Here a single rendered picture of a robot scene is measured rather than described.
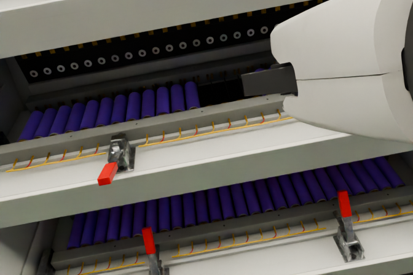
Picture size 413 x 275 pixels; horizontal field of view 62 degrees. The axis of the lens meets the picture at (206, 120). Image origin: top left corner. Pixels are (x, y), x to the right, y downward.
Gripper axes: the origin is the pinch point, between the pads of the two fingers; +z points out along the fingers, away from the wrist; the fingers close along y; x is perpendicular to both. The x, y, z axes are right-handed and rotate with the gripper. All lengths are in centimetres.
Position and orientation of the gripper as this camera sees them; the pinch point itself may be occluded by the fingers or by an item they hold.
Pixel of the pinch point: (326, 66)
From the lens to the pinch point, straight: 25.2
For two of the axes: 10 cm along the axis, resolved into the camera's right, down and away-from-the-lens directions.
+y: -9.8, 1.9, -0.1
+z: -0.3, -1.2, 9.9
